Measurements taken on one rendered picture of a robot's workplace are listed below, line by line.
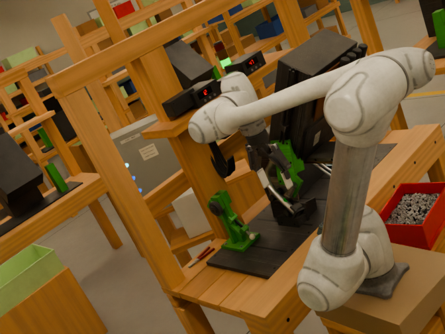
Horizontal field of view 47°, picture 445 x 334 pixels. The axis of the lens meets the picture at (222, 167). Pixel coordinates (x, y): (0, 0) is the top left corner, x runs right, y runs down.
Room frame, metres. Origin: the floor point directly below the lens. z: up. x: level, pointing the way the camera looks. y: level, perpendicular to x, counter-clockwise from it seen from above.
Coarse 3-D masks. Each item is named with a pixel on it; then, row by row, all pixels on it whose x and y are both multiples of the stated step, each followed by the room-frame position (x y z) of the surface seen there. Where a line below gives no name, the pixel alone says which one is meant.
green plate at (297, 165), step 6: (282, 144) 2.16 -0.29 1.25; (288, 144) 2.13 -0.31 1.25; (282, 150) 2.16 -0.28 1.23; (288, 150) 2.13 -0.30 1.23; (288, 156) 2.14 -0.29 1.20; (294, 156) 2.14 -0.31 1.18; (294, 162) 2.12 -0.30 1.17; (300, 162) 2.16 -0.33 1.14; (276, 168) 2.20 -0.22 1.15; (294, 168) 2.11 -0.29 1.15; (300, 168) 2.15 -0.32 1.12; (294, 174) 2.11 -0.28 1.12; (282, 180) 2.17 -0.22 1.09
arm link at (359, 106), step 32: (384, 64) 1.12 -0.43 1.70; (352, 96) 1.04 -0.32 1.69; (384, 96) 1.05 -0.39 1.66; (352, 128) 1.05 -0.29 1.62; (384, 128) 1.09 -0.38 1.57; (352, 160) 1.13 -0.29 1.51; (352, 192) 1.16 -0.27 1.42; (352, 224) 1.20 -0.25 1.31; (320, 256) 1.26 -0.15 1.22; (352, 256) 1.23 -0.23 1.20; (320, 288) 1.22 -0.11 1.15; (352, 288) 1.25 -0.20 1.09
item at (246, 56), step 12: (240, 60) 2.52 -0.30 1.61; (252, 60) 2.51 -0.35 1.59; (264, 60) 2.55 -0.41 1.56; (228, 72) 2.55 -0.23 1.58; (252, 72) 2.49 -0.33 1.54; (204, 84) 2.34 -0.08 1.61; (216, 84) 2.35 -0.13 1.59; (192, 96) 2.27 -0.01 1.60; (204, 96) 2.30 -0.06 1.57; (216, 96) 2.33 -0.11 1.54; (192, 108) 2.30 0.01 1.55
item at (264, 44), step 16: (256, 0) 7.72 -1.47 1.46; (272, 0) 7.79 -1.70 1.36; (304, 0) 8.66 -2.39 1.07; (320, 0) 8.54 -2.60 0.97; (224, 16) 7.33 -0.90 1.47; (240, 16) 7.39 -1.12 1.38; (304, 16) 8.31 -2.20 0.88; (320, 16) 8.29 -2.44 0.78; (336, 16) 8.66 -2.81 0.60; (272, 32) 7.90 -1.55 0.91; (336, 32) 8.60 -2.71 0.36; (240, 48) 7.31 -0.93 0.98; (256, 48) 7.53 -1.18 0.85; (288, 48) 8.47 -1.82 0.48; (272, 80) 7.57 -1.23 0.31
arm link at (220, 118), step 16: (352, 64) 1.30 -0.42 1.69; (320, 80) 1.37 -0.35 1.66; (272, 96) 1.43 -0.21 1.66; (288, 96) 1.40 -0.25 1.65; (304, 96) 1.39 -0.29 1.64; (320, 96) 1.38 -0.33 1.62; (208, 112) 1.52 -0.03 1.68; (224, 112) 1.49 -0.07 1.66; (240, 112) 1.45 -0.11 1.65; (256, 112) 1.43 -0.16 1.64; (272, 112) 1.42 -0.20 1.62; (192, 128) 1.51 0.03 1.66; (208, 128) 1.49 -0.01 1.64; (224, 128) 1.49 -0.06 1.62
